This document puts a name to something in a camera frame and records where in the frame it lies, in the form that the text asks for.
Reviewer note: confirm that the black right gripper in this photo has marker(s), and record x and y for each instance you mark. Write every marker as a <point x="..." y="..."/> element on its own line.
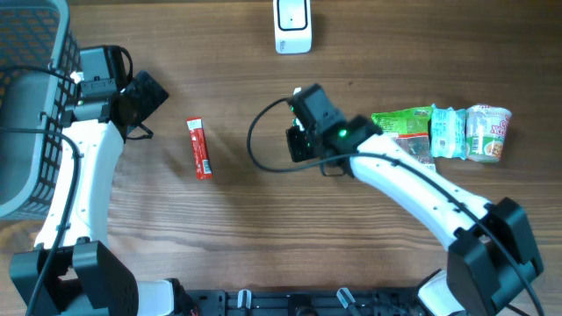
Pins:
<point x="299" y="153"/>

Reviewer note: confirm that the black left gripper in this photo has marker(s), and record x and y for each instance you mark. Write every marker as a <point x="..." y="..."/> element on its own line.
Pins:
<point x="145" y="92"/>

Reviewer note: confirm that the green snack packet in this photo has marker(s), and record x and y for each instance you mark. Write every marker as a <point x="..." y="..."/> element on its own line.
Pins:
<point x="410" y="130"/>

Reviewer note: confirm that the red snack packet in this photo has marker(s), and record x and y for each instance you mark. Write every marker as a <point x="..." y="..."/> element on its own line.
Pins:
<point x="199" y="148"/>

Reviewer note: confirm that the light blue snack packet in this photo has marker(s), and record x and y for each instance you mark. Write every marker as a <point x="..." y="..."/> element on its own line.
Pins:
<point x="447" y="133"/>

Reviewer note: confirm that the cup noodles container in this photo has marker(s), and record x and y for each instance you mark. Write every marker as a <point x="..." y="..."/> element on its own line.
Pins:
<point x="485" y="132"/>

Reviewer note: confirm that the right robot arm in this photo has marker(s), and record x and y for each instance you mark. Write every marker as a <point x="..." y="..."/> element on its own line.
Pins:
<point x="492" y="252"/>

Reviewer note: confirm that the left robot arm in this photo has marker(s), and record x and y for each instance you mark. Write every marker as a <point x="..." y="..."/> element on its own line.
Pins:
<point x="62" y="133"/>

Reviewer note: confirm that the white barcode scanner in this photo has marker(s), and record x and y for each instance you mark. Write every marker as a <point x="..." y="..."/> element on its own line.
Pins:
<point x="292" y="26"/>

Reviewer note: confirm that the grey plastic shopping basket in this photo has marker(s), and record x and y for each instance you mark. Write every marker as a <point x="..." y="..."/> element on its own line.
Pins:
<point x="38" y="55"/>

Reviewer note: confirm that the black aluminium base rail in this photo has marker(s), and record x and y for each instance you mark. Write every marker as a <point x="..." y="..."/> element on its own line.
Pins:
<point x="378" y="302"/>

